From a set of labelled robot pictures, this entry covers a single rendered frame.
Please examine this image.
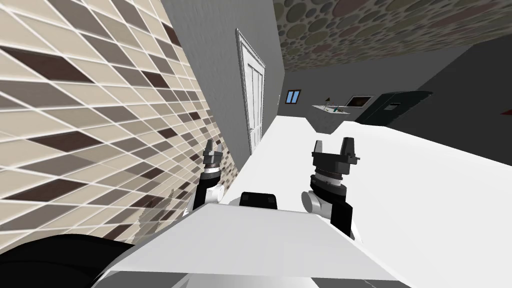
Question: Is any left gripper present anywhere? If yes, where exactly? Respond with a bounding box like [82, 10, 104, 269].
[202, 140, 224, 172]

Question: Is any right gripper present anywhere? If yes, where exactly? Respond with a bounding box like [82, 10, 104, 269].
[311, 137, 361, 176]

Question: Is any grey table with small items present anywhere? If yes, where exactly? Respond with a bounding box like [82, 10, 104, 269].
[311, 97, 352, 136]

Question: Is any white panelled door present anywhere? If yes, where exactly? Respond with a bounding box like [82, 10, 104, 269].
[235, 27, 267, 156]

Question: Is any dark refrigerator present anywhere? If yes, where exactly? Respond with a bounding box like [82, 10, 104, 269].
[355, 90, 434, 126]

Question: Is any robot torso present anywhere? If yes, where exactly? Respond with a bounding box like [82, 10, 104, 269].
[91, 191, 414, 288]

